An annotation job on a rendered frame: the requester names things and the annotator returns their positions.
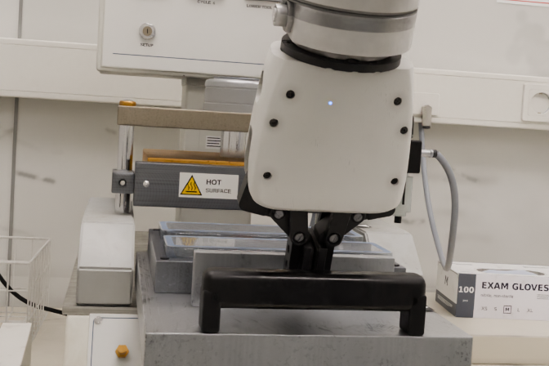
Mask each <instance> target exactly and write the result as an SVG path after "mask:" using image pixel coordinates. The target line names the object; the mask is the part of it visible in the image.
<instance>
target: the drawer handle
mask: <svg viewBox="0 0 549 366"><path fill-rule="evenodd" d="M221 308H237V309H282V310H372V311H400V318H399V327H400V328H401V329H402V330H403V331H405V332H406V333H407V334H408V335H423V334H424V329H425V318H426V281H425V280H424V278H423V277H422V276H421V275H419V274H416V273H412V272H382V271H352V270H292V269H262V268H231V267H209V268H207V269H206V270H205V271H204V272H203V275H202V285H201V288H200V302H199V326H200V328H201V331H202V332H203V333H218V332H219V330H220V319H221Z"/></svg>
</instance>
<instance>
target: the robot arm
mask: <svg viewBox="0 0 549 366"><path fill-rule="evenodd" d="M419 2H420V0H279V4H278V3H275V5H274V9H273V13H272V20H273V26H281V27H283V31H284V32H286V34H285V35H284V36H283V37H282V39H281V41H275V42H273V43H271V45H270V49H269V51H268V54H267V57H266V61H265V64H264V66H263V69H262V72H261V77H260V80H259V83H258V87H257V94H256V98H255V101H254V105H253V109H252V117H251V120H250V124H249V129H248V138H247V143H246V149H245V156H244V171H245V173H246V175H245V177H244V179H243V183H242V185H241V187H240V189H239V192H238V195H237V200H238V203H239V207H240V209H241V210H243V211H245V212H251V213H254V214H257V215H261V216H269V217H271V218H272V220H273V221H274V222H275V223H276V224H277V225H278V226H279V227H280V228H281V229H282V230H283V232H284V233H285V234H286V235H287V236H288V241H287V246H286V252H285V258H284V264H283V268H284V269H292V270H331V265H332V260H333V251H334V247H336V246H338V245H339V244H340V243H341V241H342V240H343V237H344V235H345V234H347V233H348V232H350V231H351V230H352V229H354V228H355V227H356V226H357V225H358V224H360V223H361V222H362V221H364V220H373V219H377V218H383V217H387V216H392V215H393V214H394V213H395V208H396V207H397V206H398V205H399V203H400V201H401V199H402V196H403V193H404V186H405V182H406V176H407V170H408V159H409V151H410V143H411V135H412V125H413V98H414V72H413V63H412V62H411V61H410V60H408V59H407V58H405V57H404V56H402V55H401V54H403V53H405V52H407V51H408V50H410V48H411V45H412V40H413V32H414V28H415V24H416V19H417V11H418V7H419ZM308 212H320V213H319V217H318V222H317V223H316V224H315V226H311V229H308Z"/></svg>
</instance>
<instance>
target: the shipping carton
mask: <svg viewBox="0 0 549 366"><path fill-rule="evenodd" d="M32 327H33V325H32V324H31V323H0V366H30V362H31V346H32Z"/></svg>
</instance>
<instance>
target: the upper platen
mask: <svg viewBox="0 0 549 366"><path fill-rule="evenodd" d="M247 138H248V132H224V131H221V148H220V153H217V152H202V151H186V150H156V149H143V158H142V161H148V162H165V163H197V164H214V165H230V166H244V156H245V149H246V143H247Z"/></svg>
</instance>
